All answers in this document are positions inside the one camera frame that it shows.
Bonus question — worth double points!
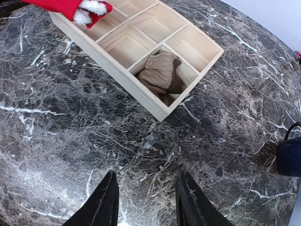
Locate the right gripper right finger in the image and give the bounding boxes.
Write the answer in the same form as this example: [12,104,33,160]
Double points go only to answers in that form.
[176,171,233,226]

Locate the blue enamel mug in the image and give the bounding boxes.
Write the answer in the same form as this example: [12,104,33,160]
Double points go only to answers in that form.
[276,122,301,178]

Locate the wooden compartment tray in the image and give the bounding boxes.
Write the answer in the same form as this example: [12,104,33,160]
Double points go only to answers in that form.
[50,0,224,121]

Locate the red sock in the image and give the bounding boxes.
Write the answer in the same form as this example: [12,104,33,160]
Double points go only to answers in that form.
[23,0,113,29]

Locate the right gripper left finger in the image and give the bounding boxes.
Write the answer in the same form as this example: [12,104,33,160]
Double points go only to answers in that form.
[63,171,119,226]

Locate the beige ribbed sock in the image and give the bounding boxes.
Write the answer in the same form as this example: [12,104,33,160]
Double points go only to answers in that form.
[137,49,186,106]

